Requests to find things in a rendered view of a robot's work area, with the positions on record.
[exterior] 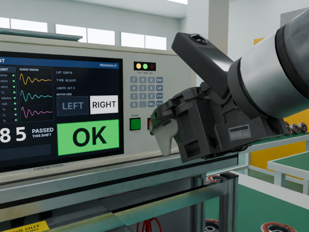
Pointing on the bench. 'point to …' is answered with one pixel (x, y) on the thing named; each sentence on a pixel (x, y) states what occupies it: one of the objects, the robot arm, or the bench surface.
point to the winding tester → (145, 83)
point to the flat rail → (169, 203)
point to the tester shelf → (99, 182)
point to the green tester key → (135, 124)
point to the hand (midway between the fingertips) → (156, 126)
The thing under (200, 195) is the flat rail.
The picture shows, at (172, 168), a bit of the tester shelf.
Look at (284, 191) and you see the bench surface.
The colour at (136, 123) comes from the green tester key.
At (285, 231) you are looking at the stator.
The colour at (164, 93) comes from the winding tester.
